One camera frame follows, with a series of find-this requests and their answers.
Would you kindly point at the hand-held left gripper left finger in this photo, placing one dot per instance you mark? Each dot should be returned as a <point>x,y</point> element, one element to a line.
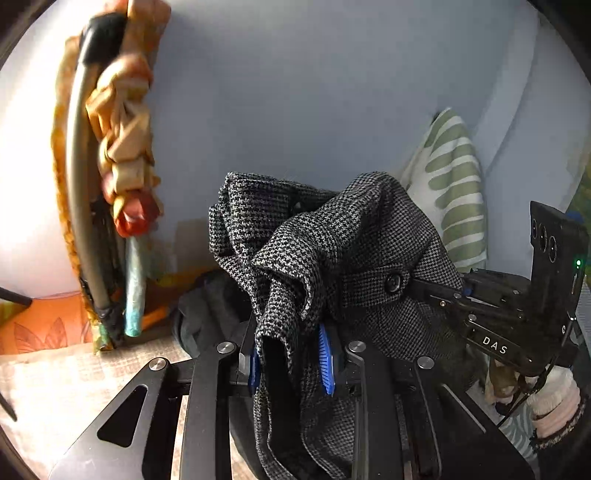
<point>253,374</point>

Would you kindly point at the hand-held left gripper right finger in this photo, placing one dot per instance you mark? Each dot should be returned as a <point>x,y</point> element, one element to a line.
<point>327,360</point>

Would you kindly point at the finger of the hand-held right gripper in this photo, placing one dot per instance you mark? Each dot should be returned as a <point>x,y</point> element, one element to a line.
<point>436,290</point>

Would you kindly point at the grey houndstooth pants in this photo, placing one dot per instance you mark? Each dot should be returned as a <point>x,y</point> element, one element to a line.
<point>346,240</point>

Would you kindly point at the black folded garment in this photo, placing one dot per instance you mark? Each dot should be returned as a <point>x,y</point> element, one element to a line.
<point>203,304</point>

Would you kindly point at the green striped white pillow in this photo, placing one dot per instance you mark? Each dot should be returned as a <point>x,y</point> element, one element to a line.
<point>452,184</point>

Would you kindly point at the beige checked blanket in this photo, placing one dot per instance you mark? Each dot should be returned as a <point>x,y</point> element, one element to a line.
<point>46,383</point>

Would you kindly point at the orange leaf-print cushion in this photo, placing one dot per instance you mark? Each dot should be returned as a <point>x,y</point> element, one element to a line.
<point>46,327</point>

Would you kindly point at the braided colourful cloth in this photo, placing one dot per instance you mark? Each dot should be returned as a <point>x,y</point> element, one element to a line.
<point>124,175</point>

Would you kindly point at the folded silver tripod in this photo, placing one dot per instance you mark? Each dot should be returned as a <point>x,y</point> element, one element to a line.
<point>74,152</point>

